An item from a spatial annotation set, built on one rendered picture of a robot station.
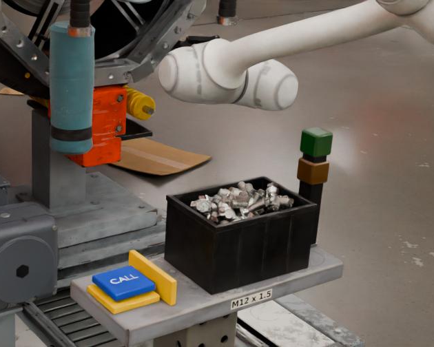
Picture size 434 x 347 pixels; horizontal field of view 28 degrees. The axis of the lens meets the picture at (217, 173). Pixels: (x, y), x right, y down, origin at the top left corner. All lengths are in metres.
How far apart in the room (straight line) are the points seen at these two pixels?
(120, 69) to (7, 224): 0.48
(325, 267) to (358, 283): 0.96
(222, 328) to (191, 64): 0.51
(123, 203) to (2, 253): 0.63
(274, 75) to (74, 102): 0.40
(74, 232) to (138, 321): 0.84
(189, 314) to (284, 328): 0.73
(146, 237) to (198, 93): 0.61
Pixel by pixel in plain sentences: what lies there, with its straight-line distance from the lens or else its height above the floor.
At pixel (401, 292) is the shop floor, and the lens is 2.40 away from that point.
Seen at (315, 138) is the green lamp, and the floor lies 0.66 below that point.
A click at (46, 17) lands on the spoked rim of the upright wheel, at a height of 0.71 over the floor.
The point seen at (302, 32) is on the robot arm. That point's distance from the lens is 1.57.
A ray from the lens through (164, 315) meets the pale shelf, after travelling 1.27.
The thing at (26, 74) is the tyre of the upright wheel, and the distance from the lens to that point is 1.92.
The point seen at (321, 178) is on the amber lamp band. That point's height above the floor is 0.58.
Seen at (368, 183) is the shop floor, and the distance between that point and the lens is 3.13.
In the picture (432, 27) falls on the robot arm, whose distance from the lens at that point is 1.27.
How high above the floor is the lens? 1.09
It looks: 21 degrees down
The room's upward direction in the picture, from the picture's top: 4 degrees clockwise
